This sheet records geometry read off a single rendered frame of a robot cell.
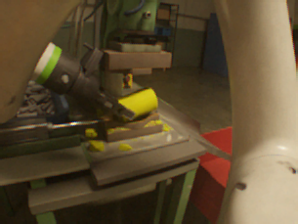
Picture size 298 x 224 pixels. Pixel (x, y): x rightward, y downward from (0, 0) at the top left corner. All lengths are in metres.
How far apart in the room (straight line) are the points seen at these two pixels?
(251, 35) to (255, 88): 0.06
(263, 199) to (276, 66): 0.15
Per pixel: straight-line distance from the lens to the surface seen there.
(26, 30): 0.24
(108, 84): 0.69
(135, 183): 0.52
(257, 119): 0.29
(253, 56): 0.27
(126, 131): 0.56
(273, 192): 0.22
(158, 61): 0.53
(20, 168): 0.50
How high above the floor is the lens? 1.29
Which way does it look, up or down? 23 degrees down
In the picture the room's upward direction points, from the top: 5 degrees clockwise
